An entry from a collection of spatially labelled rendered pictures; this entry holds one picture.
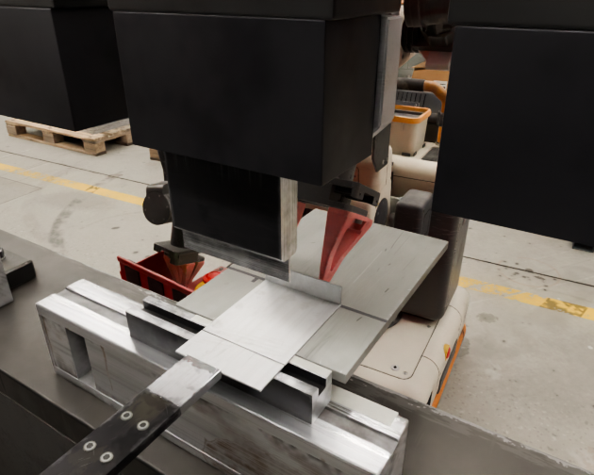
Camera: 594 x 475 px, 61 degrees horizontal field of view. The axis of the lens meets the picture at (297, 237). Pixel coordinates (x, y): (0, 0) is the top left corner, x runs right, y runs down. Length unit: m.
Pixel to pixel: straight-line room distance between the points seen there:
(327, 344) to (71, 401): 0.30
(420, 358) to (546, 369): 0.67
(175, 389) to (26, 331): 0.37
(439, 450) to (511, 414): 1.36
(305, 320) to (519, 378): 1.63
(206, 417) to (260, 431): 0.06
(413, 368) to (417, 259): 0.98
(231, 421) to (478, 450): 0.24
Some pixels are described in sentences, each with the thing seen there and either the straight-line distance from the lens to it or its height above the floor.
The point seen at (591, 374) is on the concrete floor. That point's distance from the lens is 2.17.
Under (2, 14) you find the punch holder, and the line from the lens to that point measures 0.43.
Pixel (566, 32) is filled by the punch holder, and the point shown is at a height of 1.25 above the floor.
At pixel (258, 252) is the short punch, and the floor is 1.10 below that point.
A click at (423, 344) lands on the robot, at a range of 1.62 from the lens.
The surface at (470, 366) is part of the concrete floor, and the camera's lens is 2.02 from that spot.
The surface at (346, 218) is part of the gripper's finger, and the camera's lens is 0.44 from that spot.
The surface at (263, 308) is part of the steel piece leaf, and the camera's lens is 0.47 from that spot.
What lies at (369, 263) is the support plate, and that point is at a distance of 0.55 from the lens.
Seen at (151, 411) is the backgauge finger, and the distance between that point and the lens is 0.38.
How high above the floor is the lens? 1.27
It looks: 27 degrees down
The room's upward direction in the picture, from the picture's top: straight up
